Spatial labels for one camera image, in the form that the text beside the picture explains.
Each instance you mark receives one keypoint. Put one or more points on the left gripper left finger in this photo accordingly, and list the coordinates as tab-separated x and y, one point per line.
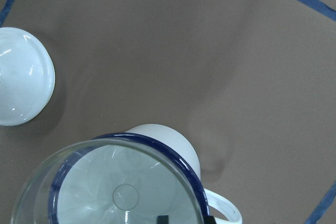
162	219

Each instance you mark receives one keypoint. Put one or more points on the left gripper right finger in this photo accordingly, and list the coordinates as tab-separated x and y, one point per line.
210	220

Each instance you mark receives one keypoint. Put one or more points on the clear glass funnel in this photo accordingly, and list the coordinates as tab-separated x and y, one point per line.
108	181

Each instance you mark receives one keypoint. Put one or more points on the white enamel blue-rimmed mug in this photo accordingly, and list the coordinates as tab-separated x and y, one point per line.
175	144

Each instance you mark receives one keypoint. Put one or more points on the brown paper table cover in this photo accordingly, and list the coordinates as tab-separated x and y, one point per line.
250	83

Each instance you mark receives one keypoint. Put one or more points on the white saucer lid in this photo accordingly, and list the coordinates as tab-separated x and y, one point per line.
27	76

